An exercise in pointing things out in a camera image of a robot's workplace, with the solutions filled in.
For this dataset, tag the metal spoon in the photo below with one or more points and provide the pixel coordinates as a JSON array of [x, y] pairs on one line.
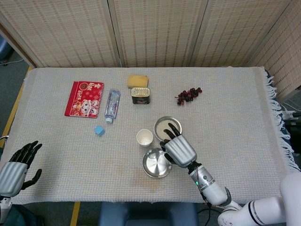
[[157, 153]]

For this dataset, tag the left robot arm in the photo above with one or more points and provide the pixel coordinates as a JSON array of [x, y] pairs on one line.
[[3, 207]]

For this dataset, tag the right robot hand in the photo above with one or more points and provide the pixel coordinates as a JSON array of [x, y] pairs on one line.
[[179, 149]]

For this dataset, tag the metal bowl with rice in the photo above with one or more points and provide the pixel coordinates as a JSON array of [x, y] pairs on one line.
[[164, 126]]

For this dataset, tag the woven grey tablecloth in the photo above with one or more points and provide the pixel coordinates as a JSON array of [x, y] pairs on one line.
[[145, 99]]

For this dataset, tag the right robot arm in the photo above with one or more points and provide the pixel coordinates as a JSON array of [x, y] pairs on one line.
[[235, 195]]

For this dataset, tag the blue office chair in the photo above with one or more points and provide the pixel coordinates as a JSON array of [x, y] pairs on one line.
[[4, 48]]

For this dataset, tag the bunch of dark red grapes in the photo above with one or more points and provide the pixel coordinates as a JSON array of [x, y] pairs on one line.
[[188, 94]]

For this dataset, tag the bamboo folding screen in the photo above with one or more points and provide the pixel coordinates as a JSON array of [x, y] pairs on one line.
[[150, 30]]

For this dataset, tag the blue cube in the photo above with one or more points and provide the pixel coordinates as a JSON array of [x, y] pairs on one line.
[[99, 130]]

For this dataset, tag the empty metal plate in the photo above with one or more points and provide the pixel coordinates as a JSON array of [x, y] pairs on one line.
[[156, 164]]

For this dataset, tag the red calendar notebook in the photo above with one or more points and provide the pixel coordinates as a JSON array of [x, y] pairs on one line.
[[84, 99]]

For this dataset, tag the white paper cup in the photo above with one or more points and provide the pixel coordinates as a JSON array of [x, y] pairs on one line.
[[144, 138]]

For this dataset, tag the tin can with gold lid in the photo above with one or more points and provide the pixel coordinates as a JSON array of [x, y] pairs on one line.
[[140, 95]]

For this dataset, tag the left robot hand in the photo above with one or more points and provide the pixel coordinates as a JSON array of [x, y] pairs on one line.
[[13, 175]]

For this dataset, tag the yellow sponge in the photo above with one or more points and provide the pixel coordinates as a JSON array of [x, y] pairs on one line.
[[138, 81]]

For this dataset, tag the clear plastic water bottle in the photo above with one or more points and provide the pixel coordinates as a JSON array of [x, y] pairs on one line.
[[112, 105]]

